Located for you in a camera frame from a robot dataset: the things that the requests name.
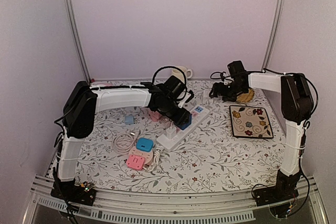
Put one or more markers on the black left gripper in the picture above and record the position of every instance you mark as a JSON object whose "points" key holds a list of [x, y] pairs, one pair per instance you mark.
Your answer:
{"points": [[183, 117]]}

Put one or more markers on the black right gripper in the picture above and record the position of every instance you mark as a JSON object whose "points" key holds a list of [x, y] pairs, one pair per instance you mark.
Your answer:
{"points": [[222, 92]]}

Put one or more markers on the pink cube socket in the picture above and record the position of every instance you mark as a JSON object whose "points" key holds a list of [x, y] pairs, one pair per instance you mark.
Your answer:
{"points": [[154, 115]]}

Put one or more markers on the white multicolour power strip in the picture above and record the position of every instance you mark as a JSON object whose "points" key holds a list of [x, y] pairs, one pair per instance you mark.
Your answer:
{"points": [[170, 140]]}

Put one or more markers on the dark blue cube socket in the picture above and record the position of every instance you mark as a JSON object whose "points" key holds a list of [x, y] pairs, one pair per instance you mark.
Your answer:
{"points": [[183, 126]]}

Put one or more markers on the light blue charger plug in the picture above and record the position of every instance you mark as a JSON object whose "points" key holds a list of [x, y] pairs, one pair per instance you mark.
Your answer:
{"points": [[129, 119]]}

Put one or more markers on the small white charger plug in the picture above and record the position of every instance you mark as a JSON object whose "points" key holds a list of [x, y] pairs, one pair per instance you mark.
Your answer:
{"points": [[172, 130]]}

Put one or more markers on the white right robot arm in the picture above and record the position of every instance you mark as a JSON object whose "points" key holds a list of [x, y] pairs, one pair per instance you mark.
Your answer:
{"points": [[297, 106]]}

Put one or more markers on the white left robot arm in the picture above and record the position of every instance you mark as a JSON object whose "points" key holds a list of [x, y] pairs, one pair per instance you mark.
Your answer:
{"points": [[78, 117]]}

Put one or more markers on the cyan adapter plug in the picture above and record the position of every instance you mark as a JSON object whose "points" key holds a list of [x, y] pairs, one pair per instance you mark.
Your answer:
{"points": [[144, 144]]}

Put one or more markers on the pink flat adapter plug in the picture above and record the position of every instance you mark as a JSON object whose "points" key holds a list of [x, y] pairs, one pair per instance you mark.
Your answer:
{"points": [[135, 162]]}

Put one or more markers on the yellow woven bamboo tray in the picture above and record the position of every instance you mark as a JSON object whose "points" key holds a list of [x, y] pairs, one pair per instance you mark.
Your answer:
{"points": [[246, 97]]}

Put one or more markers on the cream ceramic mug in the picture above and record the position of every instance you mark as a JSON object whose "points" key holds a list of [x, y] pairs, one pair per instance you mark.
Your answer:
{"points": [[182, 72]]}

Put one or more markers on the square floral ceramic plate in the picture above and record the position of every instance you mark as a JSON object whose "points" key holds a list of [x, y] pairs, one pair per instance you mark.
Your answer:
{"points": [[250, 122]]}

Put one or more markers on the round pink power hub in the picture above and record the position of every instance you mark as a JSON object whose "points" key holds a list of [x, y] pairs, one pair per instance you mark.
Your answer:
{"points": [[148, 156]]}

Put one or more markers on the pink ceramic plate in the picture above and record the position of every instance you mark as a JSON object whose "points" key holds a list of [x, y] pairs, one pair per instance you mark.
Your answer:
{"points": [[101, 84]]}

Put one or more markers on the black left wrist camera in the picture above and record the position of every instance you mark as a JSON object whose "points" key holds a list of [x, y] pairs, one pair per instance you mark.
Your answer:
{"points": [[174, 87]]}

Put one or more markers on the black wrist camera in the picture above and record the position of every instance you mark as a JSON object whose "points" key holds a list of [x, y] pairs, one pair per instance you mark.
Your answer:
{"points": [[174, 87], [235, 68]]}

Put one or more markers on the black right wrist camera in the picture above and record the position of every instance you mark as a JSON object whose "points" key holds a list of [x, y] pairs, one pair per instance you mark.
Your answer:
{"points": [[235, 68]]}

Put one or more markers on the right aluminium frame post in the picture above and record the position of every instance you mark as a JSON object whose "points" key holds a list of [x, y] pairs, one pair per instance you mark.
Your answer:
{"points": [[273, 33]]}

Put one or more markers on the aluminium frame post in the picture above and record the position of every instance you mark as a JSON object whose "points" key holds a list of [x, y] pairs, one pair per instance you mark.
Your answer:
{"points": [[273, 33], [76, 38]]}

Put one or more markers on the front aluminium rail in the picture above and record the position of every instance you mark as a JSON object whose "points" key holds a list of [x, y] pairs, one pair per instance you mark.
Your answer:
{"points": [[112, 206]]}

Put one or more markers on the left aluminium frame post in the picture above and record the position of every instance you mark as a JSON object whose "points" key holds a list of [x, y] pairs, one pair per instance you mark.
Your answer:
{"points": [[76, 38]]}

